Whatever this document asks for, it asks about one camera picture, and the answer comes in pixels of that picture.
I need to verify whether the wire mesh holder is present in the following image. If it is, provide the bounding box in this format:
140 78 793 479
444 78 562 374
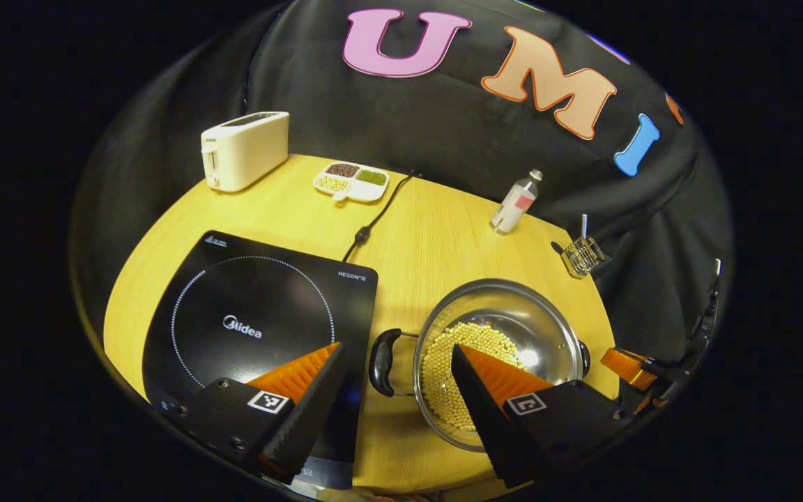
559 236 606 280

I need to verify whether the black induction cooktop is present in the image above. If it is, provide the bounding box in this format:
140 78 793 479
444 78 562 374
142 230 380 491

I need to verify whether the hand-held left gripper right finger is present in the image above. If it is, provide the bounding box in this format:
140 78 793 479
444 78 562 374
450 343 636 489

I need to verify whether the steel pot with black handles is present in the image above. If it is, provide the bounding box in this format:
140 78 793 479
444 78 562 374
368 278 592 453

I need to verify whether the clear bottle with pink label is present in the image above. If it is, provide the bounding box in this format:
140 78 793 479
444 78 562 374
489 168 544 236

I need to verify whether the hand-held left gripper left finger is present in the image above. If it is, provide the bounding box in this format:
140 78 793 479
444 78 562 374
165 342 346 482

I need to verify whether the black power cable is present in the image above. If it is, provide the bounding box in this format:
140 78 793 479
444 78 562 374
342 172 422 264

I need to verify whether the white toaster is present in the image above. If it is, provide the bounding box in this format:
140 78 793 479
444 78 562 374
201 112 291 194

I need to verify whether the white divided dish of beans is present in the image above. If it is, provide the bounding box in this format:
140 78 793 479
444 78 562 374
312 160 390 205

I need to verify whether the black backdrop cloth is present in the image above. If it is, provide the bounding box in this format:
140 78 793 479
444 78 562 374
70 0 733 398

